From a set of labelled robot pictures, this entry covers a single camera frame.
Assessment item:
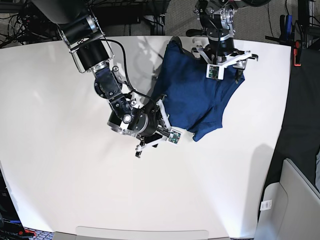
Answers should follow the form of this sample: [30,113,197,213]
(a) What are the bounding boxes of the grey plastic bin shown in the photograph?
[254,159,320,240]

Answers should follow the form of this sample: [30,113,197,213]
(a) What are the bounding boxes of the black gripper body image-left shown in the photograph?
[119,102,170,143]

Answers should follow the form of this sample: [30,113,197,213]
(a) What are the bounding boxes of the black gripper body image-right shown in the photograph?
[206,35,247,69]

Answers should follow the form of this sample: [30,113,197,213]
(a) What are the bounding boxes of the blue handled tool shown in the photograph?
[285,14,292,40]

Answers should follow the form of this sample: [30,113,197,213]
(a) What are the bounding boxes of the red and black clamp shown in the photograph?
[293,40,302,67]

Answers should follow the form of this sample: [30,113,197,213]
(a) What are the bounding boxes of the black cloth side table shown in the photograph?
[264,49,320,188]

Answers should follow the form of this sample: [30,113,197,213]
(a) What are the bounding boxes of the blue long-sleeve T-shirt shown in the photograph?
[151,37,245,142]

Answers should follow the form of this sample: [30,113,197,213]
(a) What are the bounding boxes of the black box with red label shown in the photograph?
[0,173,24,240]

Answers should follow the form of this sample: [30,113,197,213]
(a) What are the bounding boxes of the tangled black cables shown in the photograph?
[0,7,58,49]

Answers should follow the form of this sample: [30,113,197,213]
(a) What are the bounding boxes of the grey tray at table edge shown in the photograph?
[53,225,231,240]

